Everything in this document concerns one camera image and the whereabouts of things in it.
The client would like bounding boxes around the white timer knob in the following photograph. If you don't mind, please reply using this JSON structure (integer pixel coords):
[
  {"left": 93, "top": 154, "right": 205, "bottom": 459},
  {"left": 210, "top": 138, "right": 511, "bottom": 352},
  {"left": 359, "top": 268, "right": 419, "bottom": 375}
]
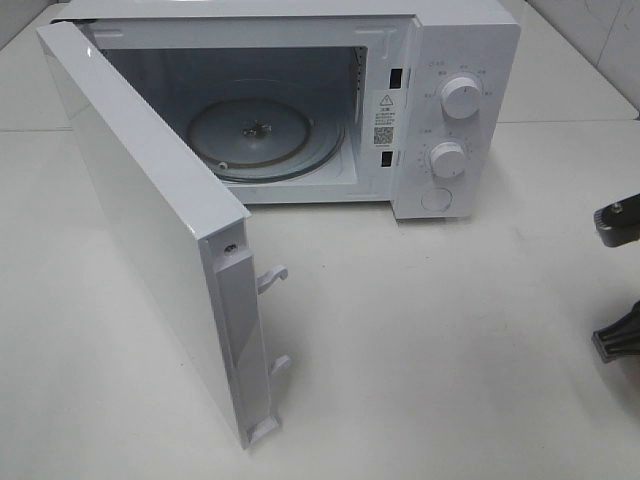
[{"left": 428, "top": 141, "right": 467, "bottom": 179}]

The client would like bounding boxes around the white microwave door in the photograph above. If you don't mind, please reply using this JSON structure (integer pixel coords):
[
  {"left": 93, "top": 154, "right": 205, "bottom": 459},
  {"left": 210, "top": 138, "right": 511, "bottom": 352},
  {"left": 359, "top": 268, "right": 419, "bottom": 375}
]
[{"left": 37, "top": 22, "right": 291, "bottom": 446}]

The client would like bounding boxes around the round door release button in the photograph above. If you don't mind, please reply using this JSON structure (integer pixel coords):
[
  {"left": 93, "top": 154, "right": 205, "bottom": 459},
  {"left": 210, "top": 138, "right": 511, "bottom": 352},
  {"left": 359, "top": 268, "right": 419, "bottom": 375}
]
[{"left": 421, "top": 187, "right": 453, "bottom": 212}]

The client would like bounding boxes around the upper white power knob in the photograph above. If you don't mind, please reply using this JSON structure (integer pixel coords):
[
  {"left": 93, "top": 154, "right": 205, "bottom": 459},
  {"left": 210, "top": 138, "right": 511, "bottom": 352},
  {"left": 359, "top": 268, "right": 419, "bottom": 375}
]
[{"left": 439, "top": 75, "right": 483, "bottom": 120}]

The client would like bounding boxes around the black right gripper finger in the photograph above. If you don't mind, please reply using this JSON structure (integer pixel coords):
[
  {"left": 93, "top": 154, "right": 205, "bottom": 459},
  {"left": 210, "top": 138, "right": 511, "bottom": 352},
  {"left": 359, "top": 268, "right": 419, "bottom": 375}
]
[
  {"left": 592, "top": 302, "right": 639, "bottom": 361},
  {"left": 593, "top": 194, "right": 640, "bottom": 248}
]

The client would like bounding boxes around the white microwave oven body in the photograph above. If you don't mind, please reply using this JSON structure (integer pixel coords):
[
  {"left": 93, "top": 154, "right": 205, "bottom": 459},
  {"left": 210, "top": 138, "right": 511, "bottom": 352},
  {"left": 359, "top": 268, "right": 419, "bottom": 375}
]
[{"left": 47, "top": 1, "right": 520, "bottom": 219}]

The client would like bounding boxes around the glass microwave turntable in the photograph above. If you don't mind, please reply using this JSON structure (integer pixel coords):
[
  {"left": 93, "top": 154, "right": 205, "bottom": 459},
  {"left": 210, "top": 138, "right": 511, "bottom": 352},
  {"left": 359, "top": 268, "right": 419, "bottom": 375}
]
[{"left": 186, "top": 79, "right": 351, "bottom": 184}]

